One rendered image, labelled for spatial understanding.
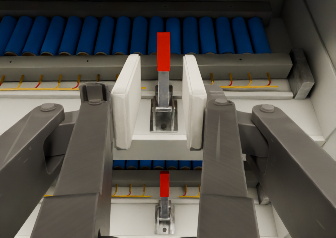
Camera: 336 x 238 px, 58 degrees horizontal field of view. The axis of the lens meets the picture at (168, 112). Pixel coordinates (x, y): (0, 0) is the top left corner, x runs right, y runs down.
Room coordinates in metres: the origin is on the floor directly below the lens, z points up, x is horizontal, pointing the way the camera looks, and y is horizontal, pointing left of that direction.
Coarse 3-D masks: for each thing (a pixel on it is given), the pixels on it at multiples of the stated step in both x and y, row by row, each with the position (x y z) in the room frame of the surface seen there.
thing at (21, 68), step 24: (0, 72) 0.28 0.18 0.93; (24, 72) 0.28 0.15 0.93; (48, 72) 0.28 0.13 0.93; (72, 72) 0.28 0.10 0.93; (96, 72) 0.28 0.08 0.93; (120, 72) 0.28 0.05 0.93; (144, 72) 0.28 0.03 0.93; (216, 72) 0.28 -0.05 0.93; (240, 72) 0.28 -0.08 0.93; (264, 72) 0.28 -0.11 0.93; (288, 72) 0.28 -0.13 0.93
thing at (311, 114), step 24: (216, 0) 0.39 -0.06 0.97; (240, 0) 0.39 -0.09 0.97; (264, 0) 0.39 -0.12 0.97; (288, 24) 0.37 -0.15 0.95; (312, 24) 0.31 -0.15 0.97; (288, 48) 0.34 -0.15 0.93; (312, 48) 0.29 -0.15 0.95; (312, 72) 0.28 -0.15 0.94; (312, 96) 0.26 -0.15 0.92; (0, 120) 0.23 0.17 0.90; (144, 120) 0.23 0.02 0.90; (312, 120) 0.23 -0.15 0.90; (144, 144) 0.22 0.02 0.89; (168, 144) 0.22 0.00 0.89
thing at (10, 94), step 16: (0, 96) 0.26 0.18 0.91; (16, 96) 0.26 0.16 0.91; (32, 96) 0.26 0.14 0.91; (48, 96) 0.26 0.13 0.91; (64, 96) 0.26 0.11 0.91; (144, 96) 0.26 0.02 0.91; (176, 96) 0.26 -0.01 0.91; (240, 96) 0.26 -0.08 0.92; (256, 96) 0.26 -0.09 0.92; (272, 96) 0.26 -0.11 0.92; (288, 96) 0.26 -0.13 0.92
